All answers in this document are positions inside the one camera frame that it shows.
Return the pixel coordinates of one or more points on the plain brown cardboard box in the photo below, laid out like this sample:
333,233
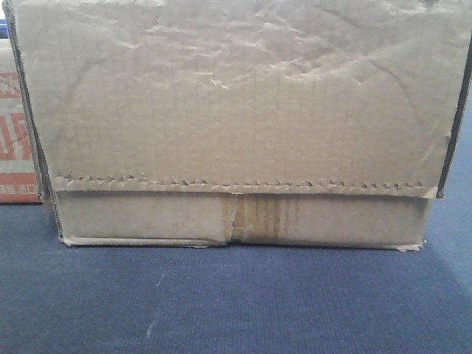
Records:
202,123

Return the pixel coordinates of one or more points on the cardboard box with red print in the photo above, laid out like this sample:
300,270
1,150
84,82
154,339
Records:
18,179

